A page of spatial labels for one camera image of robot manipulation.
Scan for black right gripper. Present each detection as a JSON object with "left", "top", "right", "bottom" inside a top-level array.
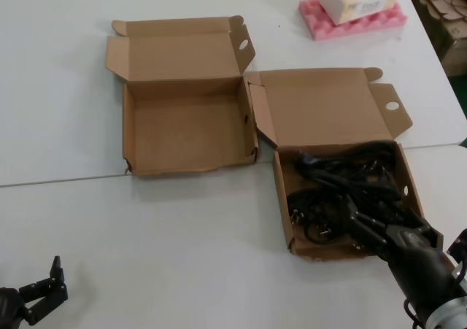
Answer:
[{"left": 345, "top": 196, "right": 467, "bottom": 322}]

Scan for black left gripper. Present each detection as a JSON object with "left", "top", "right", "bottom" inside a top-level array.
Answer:
[{"left": 0, "top": 255, "right": 70, "bottom": 329}]

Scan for empty open cardboard box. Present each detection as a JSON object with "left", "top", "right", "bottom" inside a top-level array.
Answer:
[{"left": 104, "top": 15, "right": 260, "bottom": 179}]

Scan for pink foam pad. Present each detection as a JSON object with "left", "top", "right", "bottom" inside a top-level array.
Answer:
[{"left": 298, "top": 0, "right": 408, "bottom": 42}]

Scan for stacked brown cardboard boxes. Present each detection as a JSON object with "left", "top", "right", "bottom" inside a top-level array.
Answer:
[{"left": 405, "top": 0, "right": 467, "bottom": 77}]

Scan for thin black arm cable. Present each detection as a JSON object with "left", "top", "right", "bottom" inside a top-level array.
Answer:
[{"left": 402, "top": 299, "right": 422, "bottom": 325}]

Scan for open cardboard box with cords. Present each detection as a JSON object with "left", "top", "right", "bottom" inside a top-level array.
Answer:
[{"left": 243, "top": 66, "right": 426, "bottom": 263}]

